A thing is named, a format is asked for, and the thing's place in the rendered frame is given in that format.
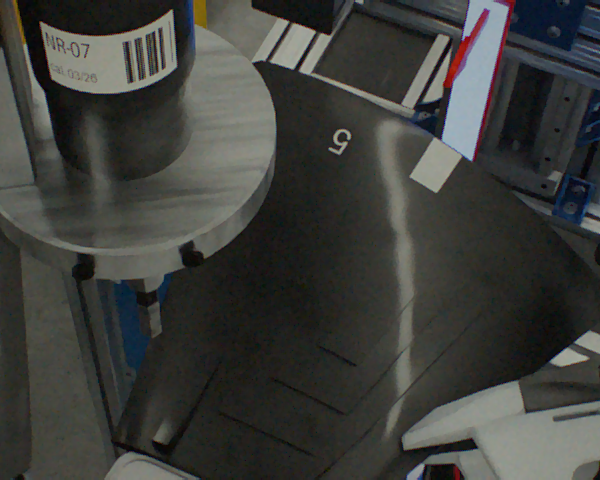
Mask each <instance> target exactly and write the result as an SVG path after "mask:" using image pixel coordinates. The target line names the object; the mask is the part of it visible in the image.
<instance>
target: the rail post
mask: <svg viewBox="0 0 600 480"><path fill-rule="evenodd" d="M62 275H63V280H64V284H65V288H66V292H67V296H68V301H69V306H70V310H71V314H72V318H73V322H74V326H75V331H76V336H77V340H78V344H79V348H80V352H81V357H83V361H84V366H85V370H86V374H87V378H88V382H89V387H90V392H91V396H92V400H93V404H94V408H95V413H96V417H97V422H98V426H99V430H100V434H101V439H102V443H103V448H104V452H105V456H106V460H107V464H108V469H109V470H110V469H111V467H112V466H113V464H115V463H116V462H117V461H118V459H119V458H120V457H122V456H123V455H125V453H126V452H127V451H126V450H123V449H121V448H119V446H117V445H116V444H114V443H111V441H110V440H111V438H112V436H114V433H115V431H116V429H117V426H118V424H119V421H120V418H121V415H122V413H123V410H124V408H125V405H126V402H127V394H126V388H125V383H124V377H123V372H122V367H121V360H120V355H119V350H118V344H117V339H116V333H115V327H114V322H113V317H112V312H111V305H110V300H109V295H108V289H106V284H105V279H95V278H92V279H89V280H85V281H80V280H75V279H73V278H72V275H71V273H69V272H66V271H63V270H62Z"/></svg>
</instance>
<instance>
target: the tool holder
mask: <svg viewBox="0 0 600 480"><path fill-rule="evenodd" d="M195 36H196V60H195V64H194V68H192V70H191V73H190V83H191V100H193V116H194V129H193V134H191V138H190V140H189V142H188V145H187V146H186V148H185V149H184V151H183V152H182V154H181V155H180V157H179V158H178V159H177V160H176V161H175V162H174V163H173V164H171V165H170V166H168V167H167V168H166V169H164V170H161V171H159V172H157V173H155V174H153V175H150V176H148V177H144V178H140V179H135V180H126V181H114V180H105V179H99V178H96V177H92V176H90V175H87V174H85V173H83V172H81V171H80V170H77V169H75V168H74V167H73V166H71V165H70V164H69V163H68V162H67V161H66V160H65V159H64V158H63V155H62V154H61V153H60V151H59V149H58V147H57V145H56V142H55V139H54V135H53V130H51V124H50V120H49V115H48V110H47V106H46V101H45V95H44V91H43V90H42V88H41V87H40V86H39V84H38V83H37V81H36V79H35V77H34V74H33V70H32V67H31V62H30V58H28V53H27V49H26V43H25V45H24V46H23V45H22V39H21V35H20V30H19V26H18V22H17V16H16V12H15V7H14V3H13V0H0V229H1V230H2V231H3V232H4V233H5V235H6V236H7V237H8V238H9V239H10V240H11V241H12V242H14V243H15V244H16V246H17V247H18V248H20V249H21V250H22V251H23V252H25V253H27V254H29V255H31V256H32V257H34V258H36V259H38V260H39V261H41V262H43V263H44V264H47V265H49V266H53V267H56V268H58V269H61V270H63V271H66V272H69V273H71V275H72V278H73V279H75V280H80V281H85V280H89V279H92V278H95V279H106V280H131V279H144V278H149V276H155V275H160V274H166V273H169V272H172V271H175V270H178V269H181V268H184V267H190V268H194V267H198V266H201V265H202V264H203V263H204V261H205V258H207V257H209V256H211V255H212V254H214V253H215V252H216V251H218V250H219V249H222V247H223V246H225V245H226V244H228V243H229V242H230V241H231V240H232V239H233V238H235V237H236V236H237V235H238V234H239V233H240V232H241V231H242V230H243V229H244V228H245V227H246V226H247V224H248V223H249V222H250V221H252V219H253V218H254V216H255V214H256V213H257V212H258V210H259V209H260V207H261V205H262V203H263V201H264V199H265V197H266V195H267V193H268V190H269V187H270V183H271V180H272V177H273V172H274V163H275V146H276V126H275V112H274V108H273V104H272V101H271V97H270V93H269V91H268V89H267V87H266V85H265V83H264V81H263V79H262V77H261V75H260V74H259V73H258V71H257V70H256V69H255V67H254V66H253V64H252V62H250V61H249V60H248V59H247V58H246V57H245V56H244V55H243V54H242V53H241V52H240V51H238V50H237V49H236V48H235V47H234V46H233V45H231V44H230V43H228V42H227V41H225V40H224V39H221V38H220V36H219V35H217V34H215V33H213V32H211V31H209V30H207V29H205V28H203V27H201V26H198V25H195Z"/></svg>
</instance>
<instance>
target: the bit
mask: <svg viewBox="0 0 600 480"><path fill-rule="evenodd" d="M125 281H126V283H127V285H128V286H129V287H130V288H131V289H132V290H134V291H136V296H137V304H138V312H139V318H140V325H141V331H142V334H143V335H146V336H149V338H151V339H153V338H154V336H156V335H157V334H159V333H160V332H162V330H161V321H160V312H159V303H158V295H157V288H158V287H159V286H160V284H161V283H162V281H164V274H160V275H155V276H149V278H144V279H131V280H125Z"/></svg>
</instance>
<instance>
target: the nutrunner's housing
mask: <svg viewBox="0 0 600 480"><path fill-rule="evenodd" d="M16 1H17V6H18V10H19V15H20V20H21V25H22V29H23V34H24V38H25V43H26V49H27V53H28V58H30V62H31V67H32V70H33V74H34V77H35V79H36V81H37V83H38V84H39V86H40V87H41V88H42V90H43V91H44V95H45V101H46V106H47V110H48V115H49V120H50V124H51V130H53V135H54V139H55V142H56V145H57V147H58V149H59V151H60V153H61V154H62V155H63V158H64V159H65V160H66V161H67V162H68V163H69V164H70V165H71V166H73V167H74V168H75V169H77V170H80V171H81V172H83V173H85V174H87V175H90V176H92V177H96V178H99V179H105V180H114V181H126V180H135V179H140V178H144V177H148V176H150V175H153V174H155V173H157V172H159V171H161V170H164V169H166V168H167V167H168V166H170V165H171V164H173V163H174V162H175V161H176V160H177V159H178V158H179V157H180V155H181V154H182V152H183V151H184V149H185V148H186V146H187V145H188V142H189V140H190V138H191V134H193V129H194V116H193V100H191V83H190V73H191V70H192V68H194V64H195V60H196V36H195V18H193V0H16Z"/></svg>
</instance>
